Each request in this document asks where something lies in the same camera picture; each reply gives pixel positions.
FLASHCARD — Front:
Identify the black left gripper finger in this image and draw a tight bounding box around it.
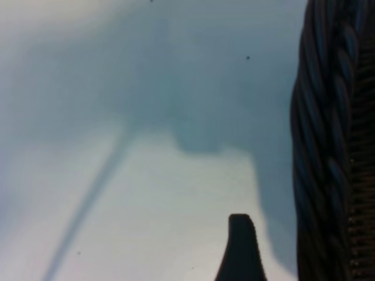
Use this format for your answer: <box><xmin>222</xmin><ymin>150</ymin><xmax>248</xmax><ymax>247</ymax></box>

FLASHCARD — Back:
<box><xmin>215</xmin><ymin>213</ymin><xmax>269</xmax><ymax>281</ymax></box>

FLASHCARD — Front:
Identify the dark brown wicker basket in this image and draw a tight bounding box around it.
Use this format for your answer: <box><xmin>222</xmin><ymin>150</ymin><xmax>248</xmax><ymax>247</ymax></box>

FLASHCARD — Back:
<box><xmin>289</xmin><ymin>0</ymin><xmax>375</xmax><ymax>281</ymax></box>

